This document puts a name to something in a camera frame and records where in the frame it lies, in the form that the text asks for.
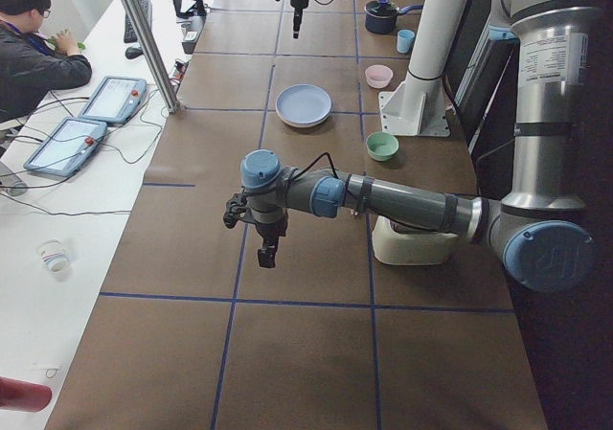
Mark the near teach pendant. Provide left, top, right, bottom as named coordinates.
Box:
left=23, top=117, right=107, bottom=178

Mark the red cylinder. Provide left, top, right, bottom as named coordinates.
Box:
left=0, top=377, right=53, bottom=413

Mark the teach pendant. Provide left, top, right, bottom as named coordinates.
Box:
left=23, top=117, right=107, bottom=178
left=79, top=76, right=148, bottom=126

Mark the seated person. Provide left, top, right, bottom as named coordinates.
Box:
left=1, top=0, right=92, bottom=123

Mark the water bottle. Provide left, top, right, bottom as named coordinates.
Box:
left=0, top=172, right=29, bottom=196

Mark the light blue cup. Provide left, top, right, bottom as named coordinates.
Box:
left=397, top=29, right=416, bottom=54

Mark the pink plate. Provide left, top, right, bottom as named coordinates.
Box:
left=277, top=112, right=329, bottom=128

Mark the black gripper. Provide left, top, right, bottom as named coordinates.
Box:
left=273, top=0, right=310, bottom=40
left=223, top=190, right=288, bottom=268

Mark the far teach pendant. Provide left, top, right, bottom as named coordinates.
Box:
left=79, top=76, right=148, bottom=126

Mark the blue plate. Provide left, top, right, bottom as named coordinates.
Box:
left=275, top=84, right=332, bottom=114

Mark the black computer mouse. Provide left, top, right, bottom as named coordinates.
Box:
left=125, top=46, right=143, bottom=59

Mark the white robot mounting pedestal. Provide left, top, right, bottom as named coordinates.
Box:
left=379, top=0, right=467, bottom=138

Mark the black keyboard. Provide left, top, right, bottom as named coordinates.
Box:
left=122, top=0, right=153, bottom=44

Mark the green bowl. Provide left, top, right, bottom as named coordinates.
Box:
left=366, top=131, right=399, bottom=162

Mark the pink bowl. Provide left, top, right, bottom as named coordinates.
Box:
left=365, top=64, right=394, bottom=89

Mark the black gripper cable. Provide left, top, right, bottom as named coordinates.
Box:
left=286, top=151, right=346, bottom=185

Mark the aluminium frame post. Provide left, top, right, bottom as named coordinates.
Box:
left=121, top=0, right=180, bottom=114

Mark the paper cup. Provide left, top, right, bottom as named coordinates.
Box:
left=36, top=239, right=71, bottom=281

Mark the dark blue saucepan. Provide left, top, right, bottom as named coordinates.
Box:
left=364, top=0, right=423, bottom=34

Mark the person's hand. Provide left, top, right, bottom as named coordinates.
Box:
left=51, top=29, right=80, bottom=56

